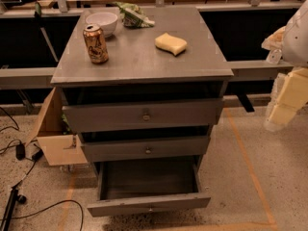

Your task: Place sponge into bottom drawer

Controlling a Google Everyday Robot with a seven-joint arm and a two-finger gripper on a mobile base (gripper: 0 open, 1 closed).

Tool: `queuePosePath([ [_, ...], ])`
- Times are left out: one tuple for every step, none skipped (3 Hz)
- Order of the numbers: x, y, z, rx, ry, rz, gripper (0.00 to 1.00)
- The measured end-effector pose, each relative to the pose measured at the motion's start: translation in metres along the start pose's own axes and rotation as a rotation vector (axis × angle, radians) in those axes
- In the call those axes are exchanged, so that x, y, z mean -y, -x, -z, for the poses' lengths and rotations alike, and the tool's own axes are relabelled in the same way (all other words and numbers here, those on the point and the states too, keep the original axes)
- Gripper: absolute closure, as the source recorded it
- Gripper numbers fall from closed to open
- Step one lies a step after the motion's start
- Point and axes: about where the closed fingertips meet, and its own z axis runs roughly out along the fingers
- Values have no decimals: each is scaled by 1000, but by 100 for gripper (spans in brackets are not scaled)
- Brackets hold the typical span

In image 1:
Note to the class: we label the cardboard box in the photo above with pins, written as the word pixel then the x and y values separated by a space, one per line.
pixel 59 149

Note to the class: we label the gold soda can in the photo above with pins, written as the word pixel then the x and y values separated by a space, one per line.
pixel 95 44

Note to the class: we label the grey wooden drawer cabinet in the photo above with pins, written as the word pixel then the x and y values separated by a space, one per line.
pixel 138 71

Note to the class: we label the grey open bottom drawer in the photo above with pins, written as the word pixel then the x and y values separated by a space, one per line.
pixel 148 186

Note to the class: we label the yellow sponge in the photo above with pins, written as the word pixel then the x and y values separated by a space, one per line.
pixel 171 44

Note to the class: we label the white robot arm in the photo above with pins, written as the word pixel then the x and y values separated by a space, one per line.
pixel 295 39

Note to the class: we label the black stand on floor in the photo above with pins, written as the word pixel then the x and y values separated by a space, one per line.
pixel 15 197

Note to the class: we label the grey top drawer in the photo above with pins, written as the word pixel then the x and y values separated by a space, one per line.
pixel 143 115

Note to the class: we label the grey middle drawer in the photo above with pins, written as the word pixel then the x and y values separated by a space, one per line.
pixel 144 149

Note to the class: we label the green chip bag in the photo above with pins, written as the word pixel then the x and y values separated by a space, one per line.
pixel 132 16

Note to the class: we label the white bowl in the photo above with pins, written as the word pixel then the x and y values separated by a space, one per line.
pixel 106 21

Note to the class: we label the black power adapter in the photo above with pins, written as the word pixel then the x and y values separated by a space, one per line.
pixel 20 152

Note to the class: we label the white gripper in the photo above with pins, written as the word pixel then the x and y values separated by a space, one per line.
pixel 296 40

